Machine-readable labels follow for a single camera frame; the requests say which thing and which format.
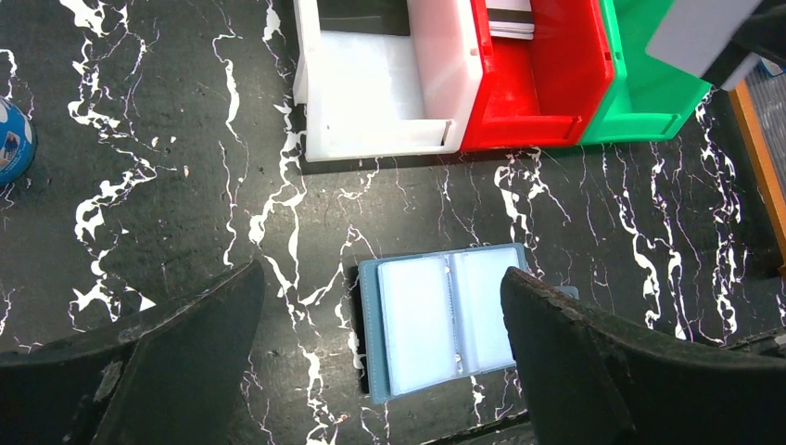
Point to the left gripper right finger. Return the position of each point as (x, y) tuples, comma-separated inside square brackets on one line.
[(591, 377)]

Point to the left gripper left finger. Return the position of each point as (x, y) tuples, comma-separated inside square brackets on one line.
[(166, 375)]

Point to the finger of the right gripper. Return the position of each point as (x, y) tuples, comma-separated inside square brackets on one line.
[(740, 34)]

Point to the green plastic bin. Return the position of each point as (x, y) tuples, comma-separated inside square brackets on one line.
[(648, 100)]

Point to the blue card holder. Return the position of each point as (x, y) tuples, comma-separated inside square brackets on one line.
[(435, 317)]

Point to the red plastic bin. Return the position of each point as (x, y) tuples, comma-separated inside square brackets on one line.
[(544, 91)]

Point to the silver VIP card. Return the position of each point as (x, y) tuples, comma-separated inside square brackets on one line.
[(511, 19)]

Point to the white plastic bin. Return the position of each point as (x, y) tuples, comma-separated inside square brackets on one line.
[(375, 95)]

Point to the black card in white bin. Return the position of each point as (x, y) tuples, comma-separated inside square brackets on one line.
[(385, 17)]

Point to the orange wooden shelf rack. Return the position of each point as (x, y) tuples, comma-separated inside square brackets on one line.
[(764, 170)]

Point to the blue round tape tin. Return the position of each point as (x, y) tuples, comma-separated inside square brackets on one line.
[(18, 142)]

